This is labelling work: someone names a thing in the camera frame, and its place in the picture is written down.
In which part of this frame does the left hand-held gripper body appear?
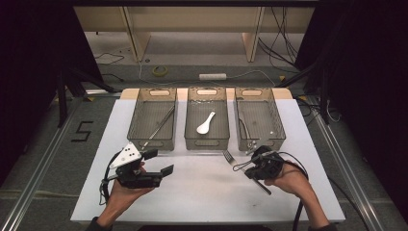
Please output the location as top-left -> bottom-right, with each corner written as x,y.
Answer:
109,142 -> 163,190

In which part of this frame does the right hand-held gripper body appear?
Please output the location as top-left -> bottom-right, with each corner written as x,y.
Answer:
251,144 -> 285,181

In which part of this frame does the metal chopstick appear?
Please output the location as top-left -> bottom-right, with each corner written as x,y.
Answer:
140,105 -> 176,151

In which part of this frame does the metal table knife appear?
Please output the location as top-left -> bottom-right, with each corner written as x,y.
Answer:
244,129 -> 275,155

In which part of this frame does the metal fork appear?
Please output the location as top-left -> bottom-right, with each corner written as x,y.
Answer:
221,149 -> 272,196

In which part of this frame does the grey transparent plastic bin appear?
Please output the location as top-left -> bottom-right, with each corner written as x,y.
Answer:
126,88 -> 178,152
184,87 -> 231,151
234,87 -> 287,152

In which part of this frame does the white ceramic spoon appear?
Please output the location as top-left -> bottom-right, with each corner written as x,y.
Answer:
195,111 -> 217,136

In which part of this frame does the person's right hand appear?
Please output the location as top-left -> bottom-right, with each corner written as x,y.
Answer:
264,160 -> 312,197

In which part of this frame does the person's left hand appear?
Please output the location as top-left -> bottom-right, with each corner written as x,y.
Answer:
106,181 -> 156,221

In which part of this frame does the white table sheet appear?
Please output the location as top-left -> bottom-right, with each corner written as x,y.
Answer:
70,98 -> 346,224

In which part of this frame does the yellow tape roll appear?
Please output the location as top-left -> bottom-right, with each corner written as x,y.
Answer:
151,65 -> 168,77

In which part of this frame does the black metal stand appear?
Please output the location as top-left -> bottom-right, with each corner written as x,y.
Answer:
56,66 -> 118,128
275,57 -> 331,124

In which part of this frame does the white power strip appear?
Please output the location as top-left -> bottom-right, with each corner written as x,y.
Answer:
198,72 -> 228,82

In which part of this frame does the black curtain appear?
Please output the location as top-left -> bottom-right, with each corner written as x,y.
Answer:
0,0 -> 104,187
294,0 -> 408,222

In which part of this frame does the light wooden shelf unit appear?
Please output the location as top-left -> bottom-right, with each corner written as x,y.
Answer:
72,6 -> 316,64

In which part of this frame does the left hand-held gripper cable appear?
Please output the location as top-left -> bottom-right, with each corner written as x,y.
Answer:
99,152 -> 119,206

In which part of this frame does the hand-held gripper cable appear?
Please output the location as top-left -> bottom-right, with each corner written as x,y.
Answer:
232,150 -> 310,231
99,152 -> 119,206

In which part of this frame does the right hand-held gripper cable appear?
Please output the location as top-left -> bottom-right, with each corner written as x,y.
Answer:
232,150 -> 310,231

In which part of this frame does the metal floor rail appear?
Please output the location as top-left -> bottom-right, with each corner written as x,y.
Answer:
307,95 -> 386,231
0,95 -> 81,231

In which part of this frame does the white floor cable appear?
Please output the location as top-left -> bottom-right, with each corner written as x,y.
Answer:
138,61 -> 277,88

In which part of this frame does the thin black floor cable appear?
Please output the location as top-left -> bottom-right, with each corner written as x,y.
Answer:
93,52 -> 125,66

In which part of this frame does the bundle of black cables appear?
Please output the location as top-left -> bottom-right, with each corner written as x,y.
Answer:
258,6 -> 299,70

